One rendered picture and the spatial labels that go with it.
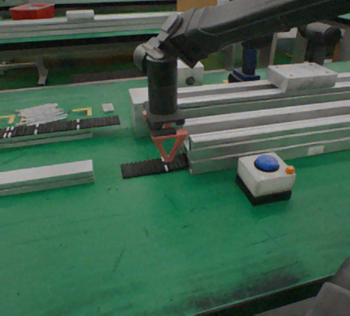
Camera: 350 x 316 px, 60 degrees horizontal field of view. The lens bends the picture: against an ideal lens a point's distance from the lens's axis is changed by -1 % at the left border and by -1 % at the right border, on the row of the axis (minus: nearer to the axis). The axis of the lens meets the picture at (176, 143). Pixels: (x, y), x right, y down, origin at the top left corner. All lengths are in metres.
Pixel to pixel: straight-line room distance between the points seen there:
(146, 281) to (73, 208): 0.21
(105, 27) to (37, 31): 0.41
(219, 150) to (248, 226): 0.17
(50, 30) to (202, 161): 1.64
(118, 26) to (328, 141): 1.62
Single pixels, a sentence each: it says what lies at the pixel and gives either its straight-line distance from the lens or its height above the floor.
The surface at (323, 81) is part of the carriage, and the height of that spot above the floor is 0.89.
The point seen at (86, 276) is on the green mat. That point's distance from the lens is 0.49.
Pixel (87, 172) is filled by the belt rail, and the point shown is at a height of 0.81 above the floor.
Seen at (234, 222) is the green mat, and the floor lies 0.78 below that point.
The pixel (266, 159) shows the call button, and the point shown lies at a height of 0.85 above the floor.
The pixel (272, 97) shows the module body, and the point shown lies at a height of 0.85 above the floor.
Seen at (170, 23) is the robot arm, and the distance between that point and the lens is 0.56.
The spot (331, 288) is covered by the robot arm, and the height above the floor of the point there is 1.01.
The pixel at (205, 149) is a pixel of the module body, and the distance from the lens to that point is 0.62.
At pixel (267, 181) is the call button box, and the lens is 0.56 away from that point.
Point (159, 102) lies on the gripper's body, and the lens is 0.57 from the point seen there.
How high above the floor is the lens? 1.17
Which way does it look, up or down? 31 degrees down
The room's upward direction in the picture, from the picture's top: straight up
